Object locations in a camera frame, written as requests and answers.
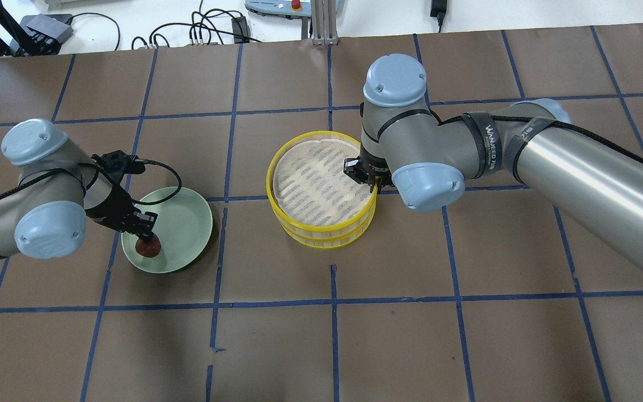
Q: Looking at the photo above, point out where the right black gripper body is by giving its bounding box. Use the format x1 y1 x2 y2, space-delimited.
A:
344 148 391 188

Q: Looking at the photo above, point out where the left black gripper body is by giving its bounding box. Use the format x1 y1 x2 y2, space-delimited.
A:
84 181 157 234

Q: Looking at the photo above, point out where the brown bun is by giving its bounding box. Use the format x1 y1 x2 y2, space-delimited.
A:
135 235 162 258

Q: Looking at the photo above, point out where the yellow steamer basket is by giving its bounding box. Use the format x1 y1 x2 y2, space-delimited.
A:
266 130 377 232
280 208 376 250

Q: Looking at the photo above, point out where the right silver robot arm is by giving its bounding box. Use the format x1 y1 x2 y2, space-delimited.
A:
343 54 643 270

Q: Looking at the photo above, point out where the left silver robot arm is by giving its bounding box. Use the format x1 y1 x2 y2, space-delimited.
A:
0 118 161 260

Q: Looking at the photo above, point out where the light green plate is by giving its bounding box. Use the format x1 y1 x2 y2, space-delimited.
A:
121 187 213 274

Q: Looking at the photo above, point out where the black power adapter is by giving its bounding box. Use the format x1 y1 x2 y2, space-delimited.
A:
429 0 449 30

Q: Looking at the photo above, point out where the blue teach pendant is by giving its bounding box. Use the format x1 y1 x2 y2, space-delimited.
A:
243 1 323 20

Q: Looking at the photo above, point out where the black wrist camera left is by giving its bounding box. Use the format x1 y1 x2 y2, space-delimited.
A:
91 150 146 175

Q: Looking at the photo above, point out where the aluminium frame post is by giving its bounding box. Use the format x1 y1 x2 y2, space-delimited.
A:
299 1 344 46

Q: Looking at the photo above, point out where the black camera stand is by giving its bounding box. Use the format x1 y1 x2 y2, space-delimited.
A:
0 1 74 57

